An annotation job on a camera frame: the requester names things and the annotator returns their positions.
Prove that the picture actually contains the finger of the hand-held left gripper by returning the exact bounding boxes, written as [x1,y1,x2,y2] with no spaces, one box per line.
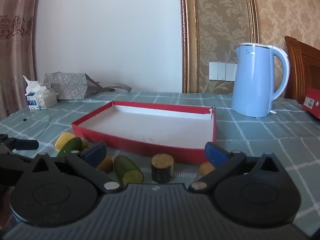
[11,139,40,151]

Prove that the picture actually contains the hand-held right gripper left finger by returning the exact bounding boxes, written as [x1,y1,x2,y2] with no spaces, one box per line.
[24,142,123,193]

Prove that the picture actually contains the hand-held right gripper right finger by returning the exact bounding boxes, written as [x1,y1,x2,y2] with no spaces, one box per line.
[189,142,290,194]

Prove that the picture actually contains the green cucumber piece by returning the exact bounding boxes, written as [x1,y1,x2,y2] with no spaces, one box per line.
[114,155,144,185]
[57,137,83,158]

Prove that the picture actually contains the dark eggplant piece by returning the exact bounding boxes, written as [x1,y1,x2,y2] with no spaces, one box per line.
[151,154,175,183]

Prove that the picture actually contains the red cardboard tray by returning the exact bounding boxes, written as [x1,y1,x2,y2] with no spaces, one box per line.
[71,101,217,165]

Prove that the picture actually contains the small orange-yellow fruit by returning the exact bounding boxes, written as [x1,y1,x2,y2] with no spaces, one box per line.
[96,156,114,173]
[199,162,216,177]

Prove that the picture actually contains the large yellow fruit piece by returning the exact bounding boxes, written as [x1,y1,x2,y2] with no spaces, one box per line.
[54,132,75,152]

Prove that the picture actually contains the white tissue pack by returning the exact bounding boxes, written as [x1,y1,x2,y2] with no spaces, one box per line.
[22,75,58,110]

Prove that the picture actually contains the grey patterned bag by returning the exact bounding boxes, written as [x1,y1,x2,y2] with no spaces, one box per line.
[44,72,132,100]

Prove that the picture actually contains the light blue electric kettle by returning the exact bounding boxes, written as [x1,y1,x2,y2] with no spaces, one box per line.
[231,42,290,118]

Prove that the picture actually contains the beige patterned curtain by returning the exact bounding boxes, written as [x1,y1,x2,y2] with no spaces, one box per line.
[0,0,40,120]

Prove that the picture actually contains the flat red box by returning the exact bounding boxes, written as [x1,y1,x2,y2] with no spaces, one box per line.
[302,87,320,120]

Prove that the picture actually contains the brown wooden headboard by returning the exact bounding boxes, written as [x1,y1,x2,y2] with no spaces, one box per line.
[284,36,320,105]

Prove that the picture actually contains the white wall switch panel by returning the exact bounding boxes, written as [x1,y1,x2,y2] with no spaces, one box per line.
[209,62,237,81]

